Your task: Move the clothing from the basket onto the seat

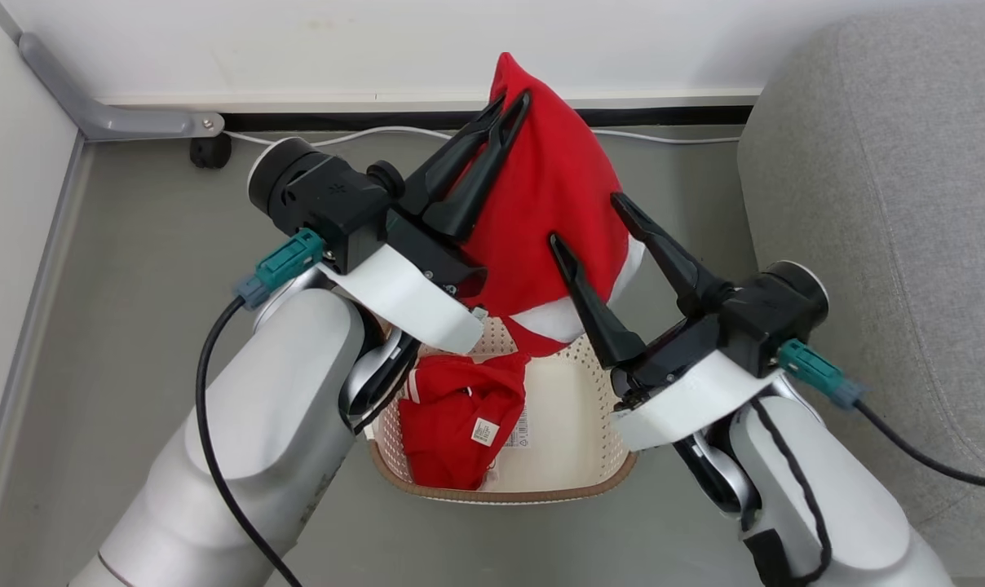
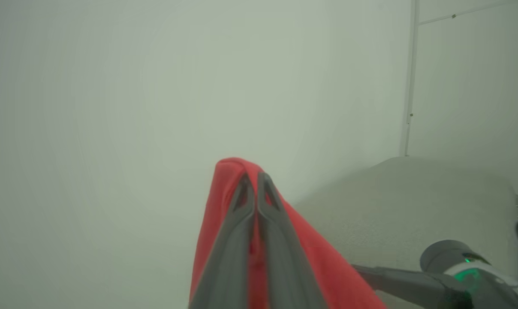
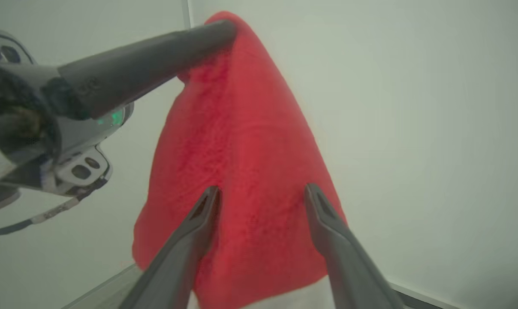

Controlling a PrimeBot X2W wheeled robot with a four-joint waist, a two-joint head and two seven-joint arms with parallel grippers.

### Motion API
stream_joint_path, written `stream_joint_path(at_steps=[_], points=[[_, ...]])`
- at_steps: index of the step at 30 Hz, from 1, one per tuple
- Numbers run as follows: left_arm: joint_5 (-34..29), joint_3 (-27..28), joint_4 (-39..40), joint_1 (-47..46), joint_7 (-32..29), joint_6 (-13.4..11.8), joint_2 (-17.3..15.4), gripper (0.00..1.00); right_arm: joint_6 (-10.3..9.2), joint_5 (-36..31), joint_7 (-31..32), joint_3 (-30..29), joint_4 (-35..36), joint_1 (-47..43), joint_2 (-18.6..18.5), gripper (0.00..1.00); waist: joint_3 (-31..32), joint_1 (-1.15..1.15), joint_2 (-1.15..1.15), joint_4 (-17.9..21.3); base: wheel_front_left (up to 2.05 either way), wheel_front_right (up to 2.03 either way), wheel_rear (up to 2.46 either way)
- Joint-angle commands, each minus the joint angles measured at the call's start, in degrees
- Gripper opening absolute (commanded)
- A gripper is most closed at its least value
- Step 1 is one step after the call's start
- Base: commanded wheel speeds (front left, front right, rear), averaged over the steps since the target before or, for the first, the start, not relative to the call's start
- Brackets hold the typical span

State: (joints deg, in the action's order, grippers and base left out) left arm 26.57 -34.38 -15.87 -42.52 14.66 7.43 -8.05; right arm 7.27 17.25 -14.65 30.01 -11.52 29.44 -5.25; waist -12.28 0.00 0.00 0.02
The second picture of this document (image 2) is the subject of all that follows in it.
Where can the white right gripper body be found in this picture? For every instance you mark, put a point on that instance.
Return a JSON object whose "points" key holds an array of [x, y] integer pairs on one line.
{"points": [[477, 283]]}

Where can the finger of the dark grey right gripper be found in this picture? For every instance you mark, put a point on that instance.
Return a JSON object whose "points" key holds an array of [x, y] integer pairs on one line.
{"points": [[405, 283]]}

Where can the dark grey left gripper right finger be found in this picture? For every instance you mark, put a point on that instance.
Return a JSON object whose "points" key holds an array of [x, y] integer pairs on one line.
{"points": [[284, 249]]}

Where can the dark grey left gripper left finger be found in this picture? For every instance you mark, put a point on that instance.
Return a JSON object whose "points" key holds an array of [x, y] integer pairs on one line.
{"points": [[231, 244]]}

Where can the red clothing item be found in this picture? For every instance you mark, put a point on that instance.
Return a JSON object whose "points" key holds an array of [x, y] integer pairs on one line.
{"points": [[323, 270]]}

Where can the white wall corner strip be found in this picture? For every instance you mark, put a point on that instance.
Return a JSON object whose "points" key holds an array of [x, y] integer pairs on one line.
{"points": [[411, 77]]}

